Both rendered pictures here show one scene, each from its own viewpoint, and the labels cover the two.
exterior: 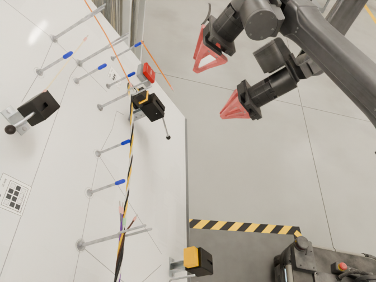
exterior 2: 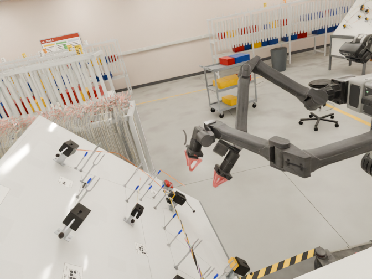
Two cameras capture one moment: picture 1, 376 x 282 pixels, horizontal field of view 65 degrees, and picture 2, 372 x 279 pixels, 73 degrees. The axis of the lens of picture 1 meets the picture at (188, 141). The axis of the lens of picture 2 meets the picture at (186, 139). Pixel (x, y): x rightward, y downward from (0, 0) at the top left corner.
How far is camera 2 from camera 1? 0.50 m
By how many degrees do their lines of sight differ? 22
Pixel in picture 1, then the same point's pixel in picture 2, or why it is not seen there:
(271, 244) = (306, 268)
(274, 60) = (222, 149)
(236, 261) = not seen: outside the picture
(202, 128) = (216, 210)
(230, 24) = (195, 145)
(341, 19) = (241, 120)
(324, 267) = not seen: hidden behind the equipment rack
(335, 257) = (351, 252)
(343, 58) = (241, 139)
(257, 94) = (224, 167)
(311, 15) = (223, 128)
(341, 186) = (332, 203)
